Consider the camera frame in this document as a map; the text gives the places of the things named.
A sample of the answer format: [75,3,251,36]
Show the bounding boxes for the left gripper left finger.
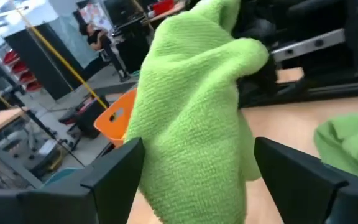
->
[0,136,145,224]

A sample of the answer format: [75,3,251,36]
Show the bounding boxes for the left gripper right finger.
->
[253,136,358,224]

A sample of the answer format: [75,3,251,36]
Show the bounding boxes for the green microfiber towel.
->
[314,113,358,184]
[124,0,270,224]

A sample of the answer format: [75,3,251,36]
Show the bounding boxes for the orange plastic basket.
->
[93,88,138,149]

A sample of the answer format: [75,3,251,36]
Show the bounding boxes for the red stacked bins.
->
[3,49,43,93]

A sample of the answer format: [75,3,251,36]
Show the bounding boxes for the person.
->
[78,22,113,52]

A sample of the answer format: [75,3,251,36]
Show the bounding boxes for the black extrusion table frame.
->
[239,70,358,108]

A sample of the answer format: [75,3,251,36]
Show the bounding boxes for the yellow hanging cable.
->
[9,0,109,110]

